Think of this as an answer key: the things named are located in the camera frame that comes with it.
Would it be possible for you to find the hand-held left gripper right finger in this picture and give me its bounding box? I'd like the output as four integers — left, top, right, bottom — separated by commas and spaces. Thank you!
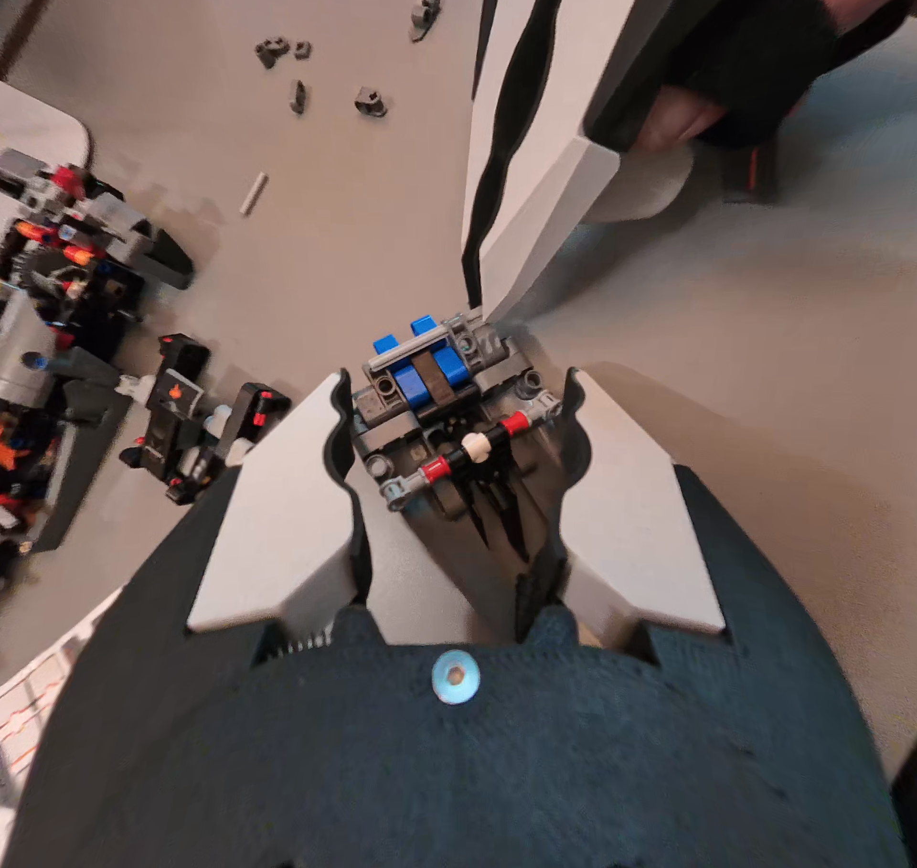
548, 366, 728, 648

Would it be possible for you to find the grey winged brick assembly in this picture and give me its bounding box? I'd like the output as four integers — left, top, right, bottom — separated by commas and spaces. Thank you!
351, 312, 576, 568

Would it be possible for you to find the white and wood book stand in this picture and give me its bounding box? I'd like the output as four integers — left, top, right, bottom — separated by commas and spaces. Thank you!
0, 82, 93, 199

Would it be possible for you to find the grey tile with orange stripe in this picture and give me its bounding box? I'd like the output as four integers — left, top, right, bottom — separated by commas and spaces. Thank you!
720, 143, 780, 204

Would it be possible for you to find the toy brick car chassis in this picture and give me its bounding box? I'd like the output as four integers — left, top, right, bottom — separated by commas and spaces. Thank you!
0, 148, 196, 589

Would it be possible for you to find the small black brick assembly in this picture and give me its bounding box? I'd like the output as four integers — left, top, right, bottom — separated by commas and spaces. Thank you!
118, 334, 292, 507

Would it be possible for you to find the sticker sheet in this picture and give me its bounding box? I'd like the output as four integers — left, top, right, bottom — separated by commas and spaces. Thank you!
0, 589, 123, 808

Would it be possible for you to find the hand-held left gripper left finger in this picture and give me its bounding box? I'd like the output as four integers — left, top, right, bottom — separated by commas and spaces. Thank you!
186, 370, 375, 632

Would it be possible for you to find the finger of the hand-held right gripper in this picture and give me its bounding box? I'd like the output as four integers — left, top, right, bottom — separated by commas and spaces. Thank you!
480, 0, 671, 326
460, 0, 579, 308

